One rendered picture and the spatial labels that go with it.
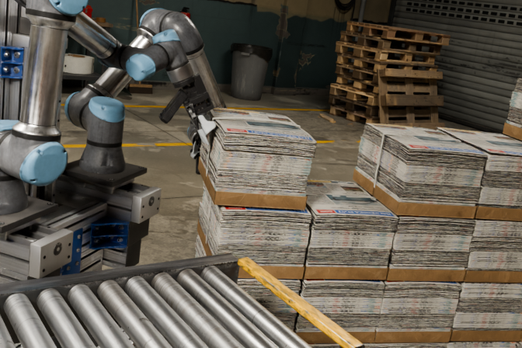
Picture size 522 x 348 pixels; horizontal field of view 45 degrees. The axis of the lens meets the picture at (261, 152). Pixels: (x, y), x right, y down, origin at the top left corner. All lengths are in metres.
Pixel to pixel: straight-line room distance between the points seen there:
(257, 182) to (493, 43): 8.15
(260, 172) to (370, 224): 0.41
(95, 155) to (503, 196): 1.36
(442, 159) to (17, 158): 1.27
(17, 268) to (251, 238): 0.67
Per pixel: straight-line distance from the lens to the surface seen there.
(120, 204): 2.12
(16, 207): 1.77
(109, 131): 2.12
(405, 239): 2.14
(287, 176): 1.91
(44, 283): 1.45
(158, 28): 2.31
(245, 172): 1.88
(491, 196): 2.24
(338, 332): 1.33
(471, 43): 10.07
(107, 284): 1.45
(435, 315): 2.32
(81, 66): 7.90
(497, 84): 9.76
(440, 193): 2.13
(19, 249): 1.73
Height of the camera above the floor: 1.45
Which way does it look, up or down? 14 degrees down
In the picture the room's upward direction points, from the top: 8 degrees clockwise
